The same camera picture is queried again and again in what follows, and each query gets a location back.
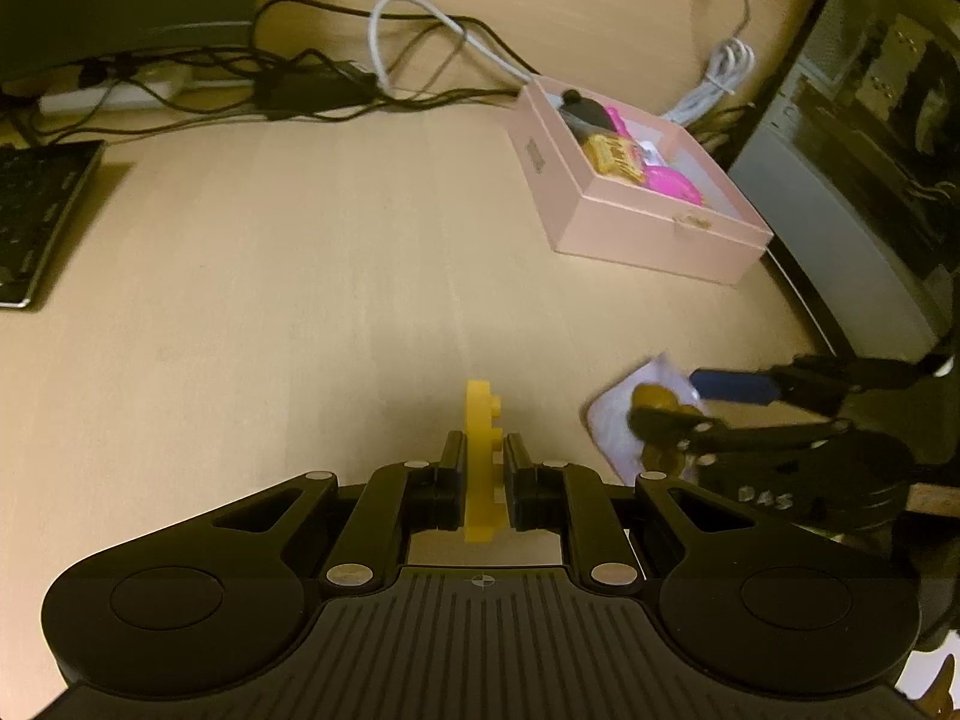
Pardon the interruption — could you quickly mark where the white coiled plug cable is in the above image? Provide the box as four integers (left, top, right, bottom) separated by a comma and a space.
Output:
660, 0, 757, 125

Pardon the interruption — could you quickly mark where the computer tower case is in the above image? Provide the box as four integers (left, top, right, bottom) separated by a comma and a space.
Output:
727, 0, 960, 361

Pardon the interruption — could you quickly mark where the pink plastic basket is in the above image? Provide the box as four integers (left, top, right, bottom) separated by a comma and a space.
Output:
643, 163, 706, 207

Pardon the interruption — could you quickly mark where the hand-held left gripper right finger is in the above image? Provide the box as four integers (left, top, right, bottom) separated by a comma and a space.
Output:
504, 433, 781, 586

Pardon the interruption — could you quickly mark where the yellow toy brick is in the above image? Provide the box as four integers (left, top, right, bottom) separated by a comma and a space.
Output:
463, 380, 509, 543

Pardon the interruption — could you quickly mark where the small yellow packet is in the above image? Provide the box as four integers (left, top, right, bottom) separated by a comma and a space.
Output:
581, 131, 650, 182

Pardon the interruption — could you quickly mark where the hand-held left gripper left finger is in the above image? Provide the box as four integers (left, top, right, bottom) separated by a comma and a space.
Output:
187, 431, 467, 590

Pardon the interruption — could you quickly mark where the black plush toy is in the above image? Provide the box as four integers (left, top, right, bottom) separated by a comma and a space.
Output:
559, 88, 612, 143

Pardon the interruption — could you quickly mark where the black keyboard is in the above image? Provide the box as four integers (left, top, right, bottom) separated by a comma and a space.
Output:
0, 139, 106, 310

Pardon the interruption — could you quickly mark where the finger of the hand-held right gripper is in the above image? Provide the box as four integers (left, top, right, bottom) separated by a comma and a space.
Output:
628, 406, 856, 458
690, 356, 931, 415

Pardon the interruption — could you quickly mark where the white power strip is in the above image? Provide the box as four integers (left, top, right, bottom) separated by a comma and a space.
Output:
37, 64, 256, 113

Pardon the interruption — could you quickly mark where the black power adapter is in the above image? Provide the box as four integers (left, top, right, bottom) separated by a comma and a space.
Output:
255, 60, 380, 117

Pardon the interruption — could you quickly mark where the black cable tangle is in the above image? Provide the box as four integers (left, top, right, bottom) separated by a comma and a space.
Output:
0, 0, 530, 147

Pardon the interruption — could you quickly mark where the pink box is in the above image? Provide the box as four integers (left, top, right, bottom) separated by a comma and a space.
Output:
512, 76, 773, 286

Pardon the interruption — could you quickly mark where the white looped cable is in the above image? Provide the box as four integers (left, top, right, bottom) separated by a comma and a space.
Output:
370, 0, 541, 91

